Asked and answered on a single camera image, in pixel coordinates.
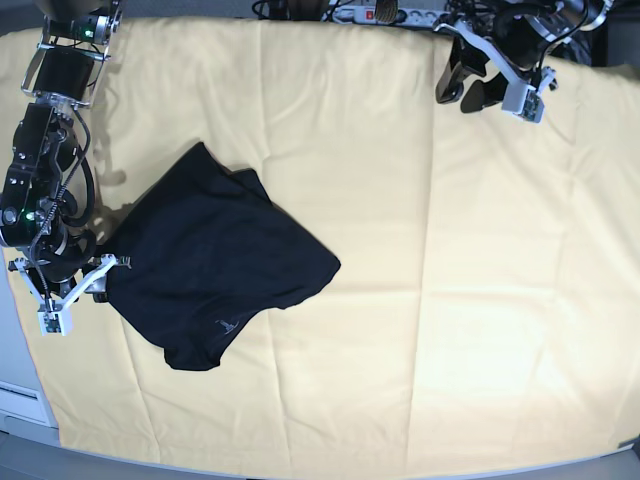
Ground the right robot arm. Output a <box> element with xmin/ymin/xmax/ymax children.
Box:
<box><xmin>1</xmin><ymin>1</ymin><xmax>130</xmax><ymax>335</ymax></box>

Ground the yellow table cloth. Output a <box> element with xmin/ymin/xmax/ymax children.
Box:
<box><xmin>9</xmin><ymin>18</ymin><xmax>639</xmax><ymax>479</ymax></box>

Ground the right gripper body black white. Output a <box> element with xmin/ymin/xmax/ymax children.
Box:
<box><xmin>8</xmin><ymin>239</ymin><xmax>131</xmax><ymax>336</ymax></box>

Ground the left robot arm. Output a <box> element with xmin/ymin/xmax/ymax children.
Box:
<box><xmin>433</xmin><ymin>1</ymin><xmax>613</xmax><ymax>123</ymax></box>

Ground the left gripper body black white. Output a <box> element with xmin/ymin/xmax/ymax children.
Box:
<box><xmin>434</xmin><ymin>12</ymin><xmax>558</xmax><ymax>123</ymax></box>

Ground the white drawer unit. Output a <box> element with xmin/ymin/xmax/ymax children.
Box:
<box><xmin>0</xmin><ymin>381</ymin><xmax>53</xmax><ymax>428</ymax></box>

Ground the white power strip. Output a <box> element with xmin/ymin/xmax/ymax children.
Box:
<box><xmin>332</xmin><ymin>1</ymin><xmax>447</xmax><ymax>30</ymax></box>

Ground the black cables bundle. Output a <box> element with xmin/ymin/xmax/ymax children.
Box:
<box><xmin>442</xmin><ymin>0</ymin><xmax>501</xmax><ymax>24</ymax></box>

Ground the dark navy T-shirt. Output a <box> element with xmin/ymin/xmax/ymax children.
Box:
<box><xmin>101</xmin><ymin>143</ymin><xmax>341</xmax><ymax>371</ymax></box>

